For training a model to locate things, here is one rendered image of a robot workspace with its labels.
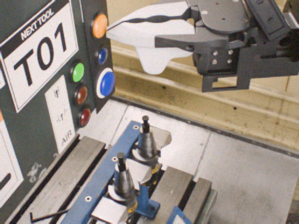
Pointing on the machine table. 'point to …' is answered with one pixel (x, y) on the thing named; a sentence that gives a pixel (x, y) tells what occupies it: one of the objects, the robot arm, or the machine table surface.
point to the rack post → (147, 207)
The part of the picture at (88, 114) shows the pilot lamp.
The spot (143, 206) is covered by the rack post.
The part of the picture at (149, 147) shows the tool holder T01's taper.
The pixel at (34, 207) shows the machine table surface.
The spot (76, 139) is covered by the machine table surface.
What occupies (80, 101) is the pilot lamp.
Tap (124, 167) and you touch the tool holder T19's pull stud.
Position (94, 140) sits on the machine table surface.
